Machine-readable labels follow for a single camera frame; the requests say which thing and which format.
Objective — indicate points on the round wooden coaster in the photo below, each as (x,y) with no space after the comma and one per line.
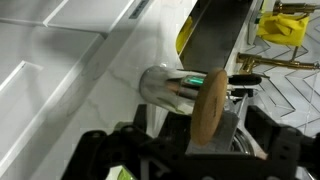
(208,107)

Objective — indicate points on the yellow cloth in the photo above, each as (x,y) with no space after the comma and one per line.
(282,28)

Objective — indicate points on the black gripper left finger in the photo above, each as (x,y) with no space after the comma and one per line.
(140,119)

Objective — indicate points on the silver metal cup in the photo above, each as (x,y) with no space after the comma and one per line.
(173,89)

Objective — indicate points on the gold faucet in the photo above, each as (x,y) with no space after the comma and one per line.
(250,61)

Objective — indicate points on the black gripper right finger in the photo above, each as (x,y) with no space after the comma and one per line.
(264,130)

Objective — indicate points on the white cabinet door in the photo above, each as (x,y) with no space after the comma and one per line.
(44,45)

